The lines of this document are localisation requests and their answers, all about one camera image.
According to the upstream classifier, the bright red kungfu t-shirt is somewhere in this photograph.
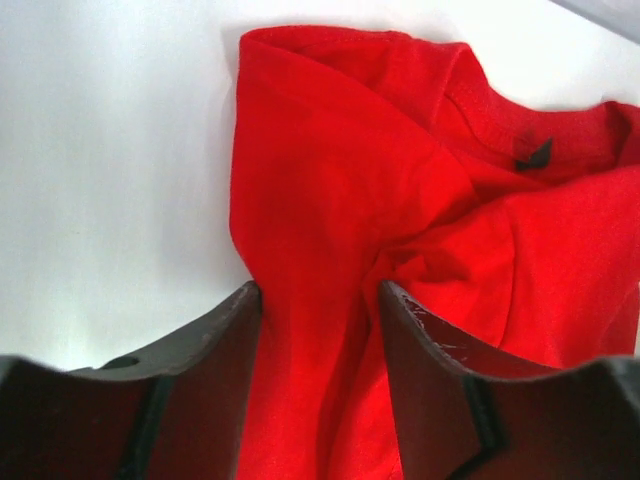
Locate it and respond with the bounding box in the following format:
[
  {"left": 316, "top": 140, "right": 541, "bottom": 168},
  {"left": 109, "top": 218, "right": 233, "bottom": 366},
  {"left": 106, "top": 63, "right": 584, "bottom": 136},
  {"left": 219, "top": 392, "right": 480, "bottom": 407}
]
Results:
[{"left": 230, "top": 26, "right": 639, "bottom": 479}]

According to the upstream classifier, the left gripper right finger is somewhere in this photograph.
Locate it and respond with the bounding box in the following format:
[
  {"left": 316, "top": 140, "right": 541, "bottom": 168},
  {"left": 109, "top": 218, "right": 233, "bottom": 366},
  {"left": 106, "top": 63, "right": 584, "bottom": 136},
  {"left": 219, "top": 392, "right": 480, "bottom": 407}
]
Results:
[{"left": 379, "top": 282, "right": 639, "bottom": 479}]

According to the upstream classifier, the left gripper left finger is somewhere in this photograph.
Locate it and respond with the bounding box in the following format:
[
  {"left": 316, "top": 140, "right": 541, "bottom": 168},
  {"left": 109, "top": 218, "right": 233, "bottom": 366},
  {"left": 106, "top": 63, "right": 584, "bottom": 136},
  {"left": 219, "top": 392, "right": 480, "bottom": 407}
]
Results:
[{"left": 1, "top": 282, "right": 261, "bottom": 479}]

